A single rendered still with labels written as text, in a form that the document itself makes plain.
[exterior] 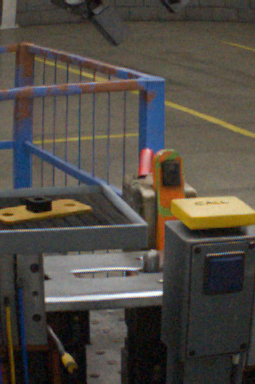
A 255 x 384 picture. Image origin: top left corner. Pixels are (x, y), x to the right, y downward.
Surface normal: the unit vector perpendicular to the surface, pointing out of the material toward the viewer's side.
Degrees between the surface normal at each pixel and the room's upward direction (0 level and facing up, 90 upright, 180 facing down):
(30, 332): 90
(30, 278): 90
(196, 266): 90
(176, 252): 90
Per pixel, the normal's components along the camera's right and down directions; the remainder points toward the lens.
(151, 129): 0.40, 0.22
